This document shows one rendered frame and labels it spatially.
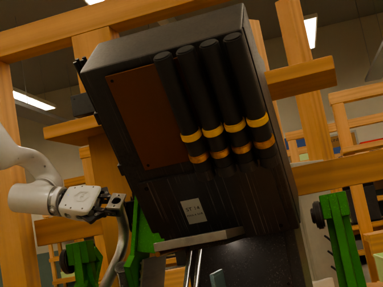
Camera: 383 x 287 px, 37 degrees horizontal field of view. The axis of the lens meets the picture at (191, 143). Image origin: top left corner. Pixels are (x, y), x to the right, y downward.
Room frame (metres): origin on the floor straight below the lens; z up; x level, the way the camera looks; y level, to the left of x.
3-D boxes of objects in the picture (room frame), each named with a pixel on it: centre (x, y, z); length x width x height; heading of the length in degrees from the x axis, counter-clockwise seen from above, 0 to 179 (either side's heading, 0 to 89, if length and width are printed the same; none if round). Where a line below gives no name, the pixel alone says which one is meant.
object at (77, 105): (1.81, 0.27, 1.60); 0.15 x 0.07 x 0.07; 76
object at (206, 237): (1.41, -0.01, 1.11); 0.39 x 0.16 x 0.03; 166
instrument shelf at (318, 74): (1.78, -0.02, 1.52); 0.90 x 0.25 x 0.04; 76
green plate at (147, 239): (1.49, 0.13, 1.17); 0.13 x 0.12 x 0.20; 76
